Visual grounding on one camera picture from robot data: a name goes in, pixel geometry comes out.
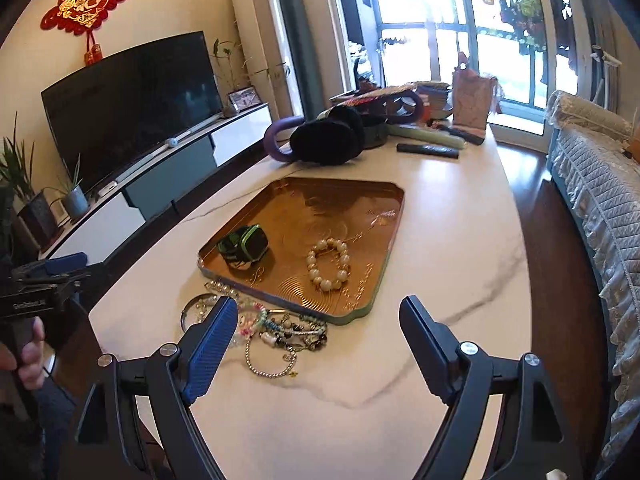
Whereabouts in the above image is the pearl brooch pin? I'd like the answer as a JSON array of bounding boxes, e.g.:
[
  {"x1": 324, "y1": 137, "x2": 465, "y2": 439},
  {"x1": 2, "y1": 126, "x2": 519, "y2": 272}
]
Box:
[{"x1": 205, "y1": 281, "x2": 240, "y2": 300}]

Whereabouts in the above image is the green black smart watch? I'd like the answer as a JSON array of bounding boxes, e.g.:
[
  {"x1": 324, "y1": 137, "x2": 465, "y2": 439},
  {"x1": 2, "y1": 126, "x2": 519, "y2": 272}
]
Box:
[{"x1": 217, "y1": 224, "x2": 269, "y2": 266}]

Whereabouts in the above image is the yellow jade bead bracelet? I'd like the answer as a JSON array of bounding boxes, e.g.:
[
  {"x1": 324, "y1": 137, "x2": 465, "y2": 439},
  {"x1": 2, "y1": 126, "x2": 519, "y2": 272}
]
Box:
[{"x1": 305, "y1": 237, "x2": 352, "y2": 294}]

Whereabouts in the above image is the person's left hand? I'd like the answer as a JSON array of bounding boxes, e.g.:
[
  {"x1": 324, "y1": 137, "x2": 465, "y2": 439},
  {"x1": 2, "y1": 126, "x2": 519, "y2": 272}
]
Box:
[{"x1": 0, "y1": 316, "x2": 46, "y2": 391}]

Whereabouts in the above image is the dark potted plant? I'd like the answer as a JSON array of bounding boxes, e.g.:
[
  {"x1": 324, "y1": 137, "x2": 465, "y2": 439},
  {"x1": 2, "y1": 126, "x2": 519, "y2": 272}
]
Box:
[{"x1": 1, "y1": 114, "x2": 58, "y2": 250}]

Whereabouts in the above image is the grey potted plant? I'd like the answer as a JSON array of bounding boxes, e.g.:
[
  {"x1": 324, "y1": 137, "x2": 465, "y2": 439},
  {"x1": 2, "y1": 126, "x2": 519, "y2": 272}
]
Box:
[{"x1": 50, "y1": 155, "x2": 90, "y2": 222}]

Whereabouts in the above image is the white grey tv cabinet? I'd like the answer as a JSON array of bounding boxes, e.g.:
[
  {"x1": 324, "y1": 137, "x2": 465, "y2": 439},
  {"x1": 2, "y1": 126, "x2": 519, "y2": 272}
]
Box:
[{"x1": 39, "y1": 104, "x2": 271, "y2": 264}]

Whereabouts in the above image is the flat screen television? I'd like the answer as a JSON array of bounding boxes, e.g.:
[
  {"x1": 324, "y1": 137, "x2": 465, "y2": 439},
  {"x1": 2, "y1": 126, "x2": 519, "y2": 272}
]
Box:
[{"x1": 41, "y1": 32, "x2": 222, "y2": 193}]

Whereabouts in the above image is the white stick on cabinet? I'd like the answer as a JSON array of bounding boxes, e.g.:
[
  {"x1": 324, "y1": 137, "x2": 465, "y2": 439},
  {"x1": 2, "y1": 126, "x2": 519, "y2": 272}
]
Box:
[{"x1": 90, "y1": 114, "x2": 224, "y2": 198}]

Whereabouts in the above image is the copper metal tray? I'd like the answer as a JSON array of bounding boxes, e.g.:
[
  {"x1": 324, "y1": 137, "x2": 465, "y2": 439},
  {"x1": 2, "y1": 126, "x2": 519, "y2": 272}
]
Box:
[{"x1": 198, "y1": 177, "x2": 405, "y2": 325}]

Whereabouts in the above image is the small framed photo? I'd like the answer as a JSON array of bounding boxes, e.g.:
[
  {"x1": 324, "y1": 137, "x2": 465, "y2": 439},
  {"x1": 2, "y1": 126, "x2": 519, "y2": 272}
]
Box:
[{"x1": 228, "y1": 86, "x2": 262, "y2": 113}]

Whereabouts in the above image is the potted bamboo plant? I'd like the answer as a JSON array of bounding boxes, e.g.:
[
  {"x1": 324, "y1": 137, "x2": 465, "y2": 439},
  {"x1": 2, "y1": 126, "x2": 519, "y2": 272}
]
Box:
[{"x1": 209, "y1": 27, "x2": 291, "y2": 119}]

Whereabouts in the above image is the red chinese knot decoration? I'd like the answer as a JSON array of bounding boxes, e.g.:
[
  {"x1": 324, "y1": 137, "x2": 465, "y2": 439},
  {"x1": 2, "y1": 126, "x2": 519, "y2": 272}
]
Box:
[{"x1": 40, "y1": 0, "x2": 126, "y2": 66}]

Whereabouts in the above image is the quilted sofa with cover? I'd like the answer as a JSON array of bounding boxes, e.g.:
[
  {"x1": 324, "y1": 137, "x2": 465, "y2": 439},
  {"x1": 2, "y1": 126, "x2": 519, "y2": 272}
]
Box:
[{"x1": 546, "y1": 90, "x2": 639, "y2": 470}]

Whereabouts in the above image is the black remote control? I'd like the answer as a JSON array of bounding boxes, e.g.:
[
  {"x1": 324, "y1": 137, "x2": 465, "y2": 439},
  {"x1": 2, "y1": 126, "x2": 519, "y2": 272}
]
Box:
[{"x1": 396, "y1": 143, "x2": 459, "y2": 159}]

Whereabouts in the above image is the white standing air conditioner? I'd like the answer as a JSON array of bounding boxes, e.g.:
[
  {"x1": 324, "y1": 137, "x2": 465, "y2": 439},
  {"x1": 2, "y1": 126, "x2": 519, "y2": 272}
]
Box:
[{"x1": 232, "y1": 0, "x2": 303, "y2": 119}]

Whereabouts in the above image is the pink paper gift bag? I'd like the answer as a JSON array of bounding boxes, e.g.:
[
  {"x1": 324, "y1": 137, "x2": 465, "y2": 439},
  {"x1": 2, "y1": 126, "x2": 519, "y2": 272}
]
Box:
[{"x1": 452, "y1": 51, "x2": 501, "y2": 145}]

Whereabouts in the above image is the gold chain bracelet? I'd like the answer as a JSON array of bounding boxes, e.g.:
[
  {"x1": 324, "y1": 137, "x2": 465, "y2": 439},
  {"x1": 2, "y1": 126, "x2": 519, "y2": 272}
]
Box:
[{"x1": 243, "y1": 334, "x2": 300, "y2": 380}]

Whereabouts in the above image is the dark mixed bead bracelet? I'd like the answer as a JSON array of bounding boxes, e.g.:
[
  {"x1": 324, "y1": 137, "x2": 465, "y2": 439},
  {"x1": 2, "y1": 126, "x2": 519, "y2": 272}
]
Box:
[{"x1": 259, "y1": 309, "x2": 330, "y2": 354}]

